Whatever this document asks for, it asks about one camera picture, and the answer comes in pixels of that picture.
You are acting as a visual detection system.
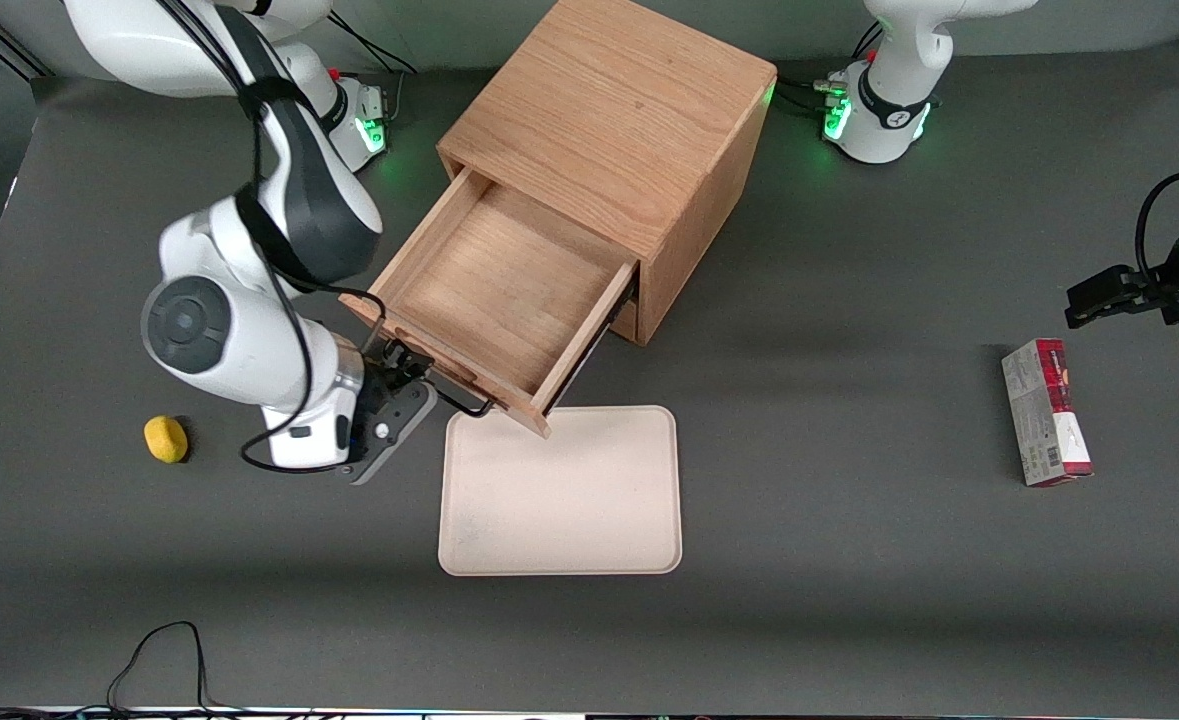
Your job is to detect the grey and red carton box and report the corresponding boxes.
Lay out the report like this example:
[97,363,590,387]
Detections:
[1001,338,1095,488]

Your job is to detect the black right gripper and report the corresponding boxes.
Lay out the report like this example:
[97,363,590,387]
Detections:
[359,338,456,403]

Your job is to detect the beige rectangular tray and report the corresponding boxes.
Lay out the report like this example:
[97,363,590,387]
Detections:
[438,405,683,577]

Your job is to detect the wooden drawer with black handle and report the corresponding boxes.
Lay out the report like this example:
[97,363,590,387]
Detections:
[339,165,641,440]

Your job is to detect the black looped table cable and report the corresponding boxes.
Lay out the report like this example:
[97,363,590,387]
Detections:
[106,621,216,714]

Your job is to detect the oak wooden drawer cabinet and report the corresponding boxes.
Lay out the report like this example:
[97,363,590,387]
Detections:
[437,0,779,348]

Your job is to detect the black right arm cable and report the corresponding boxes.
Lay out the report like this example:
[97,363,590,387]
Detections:
[154,0,391,474]

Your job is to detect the black metal drawer handle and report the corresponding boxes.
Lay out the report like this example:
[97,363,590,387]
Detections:
[363,316,497,419]

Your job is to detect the black frame rail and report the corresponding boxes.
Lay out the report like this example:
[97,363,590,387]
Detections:
[0,18,52,81]

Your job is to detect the yellow lemon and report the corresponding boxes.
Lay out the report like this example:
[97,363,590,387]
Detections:
[143,415,190,465]

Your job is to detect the black arm base cables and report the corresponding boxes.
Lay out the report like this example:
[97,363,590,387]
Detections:
[329,10,420,126]
[774,20,885,113]

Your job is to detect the black left arm base cables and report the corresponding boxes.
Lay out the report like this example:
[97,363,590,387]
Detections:
[774,20,885,113]

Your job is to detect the black right arm base cables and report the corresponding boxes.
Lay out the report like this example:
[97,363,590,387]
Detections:
[329,10,420,126]

